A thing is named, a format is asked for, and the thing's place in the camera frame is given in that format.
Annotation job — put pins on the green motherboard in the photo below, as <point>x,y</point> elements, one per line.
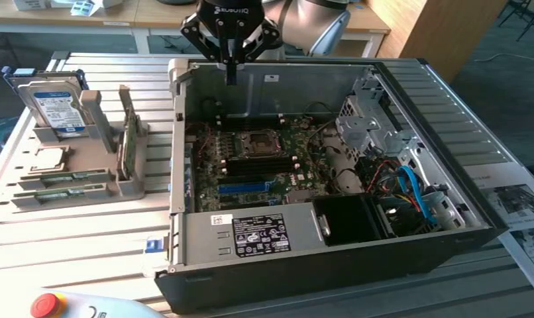
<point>302,172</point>

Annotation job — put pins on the teach pendant with red button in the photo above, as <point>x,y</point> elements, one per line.
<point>99,306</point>

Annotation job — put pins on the black open PC case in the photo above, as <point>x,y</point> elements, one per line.
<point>319,275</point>

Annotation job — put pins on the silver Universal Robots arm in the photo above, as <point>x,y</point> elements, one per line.
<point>302,20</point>

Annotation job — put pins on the blue disk caddy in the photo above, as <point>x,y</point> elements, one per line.
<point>24,73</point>

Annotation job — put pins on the printed paper sheet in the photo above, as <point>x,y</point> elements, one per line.
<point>531,255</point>
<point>510,195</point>

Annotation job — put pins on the black chair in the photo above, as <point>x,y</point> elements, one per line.
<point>530,16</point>

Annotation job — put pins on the wooden desk with white frame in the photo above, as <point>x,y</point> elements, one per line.
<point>116,18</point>

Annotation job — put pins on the silver CPU chip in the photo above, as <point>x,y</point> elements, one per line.
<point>49,158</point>

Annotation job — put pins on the blue case latch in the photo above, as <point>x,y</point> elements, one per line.
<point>153,245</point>

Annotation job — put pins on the grey parts rack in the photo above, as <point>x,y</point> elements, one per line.
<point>95,145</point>

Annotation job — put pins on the grey power supply unit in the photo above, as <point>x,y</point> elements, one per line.
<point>213,242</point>

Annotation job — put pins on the hard disk with blue label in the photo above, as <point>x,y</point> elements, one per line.
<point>55,106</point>

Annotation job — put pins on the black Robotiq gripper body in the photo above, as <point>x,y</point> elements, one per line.
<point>229,13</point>

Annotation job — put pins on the black RAM slot bank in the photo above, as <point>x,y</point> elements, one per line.
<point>248,121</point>
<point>257,166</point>

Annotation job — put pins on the green RAM stick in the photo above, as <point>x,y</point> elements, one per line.
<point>68,176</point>
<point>63,192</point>

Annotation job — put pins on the silver metal disk bay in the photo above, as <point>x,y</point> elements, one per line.
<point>364,126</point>

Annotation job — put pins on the CPU socket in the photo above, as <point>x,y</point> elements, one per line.
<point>259,142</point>

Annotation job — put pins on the blue expansion slot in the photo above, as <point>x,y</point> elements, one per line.
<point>241,188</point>

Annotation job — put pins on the wooden cabinet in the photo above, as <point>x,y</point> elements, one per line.
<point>435,33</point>

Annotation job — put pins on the white cardboard box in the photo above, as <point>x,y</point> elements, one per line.
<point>29,4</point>

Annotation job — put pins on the green graphics card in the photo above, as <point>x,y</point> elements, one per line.
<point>128,139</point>

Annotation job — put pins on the blue and white box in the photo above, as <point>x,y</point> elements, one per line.
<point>81,7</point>

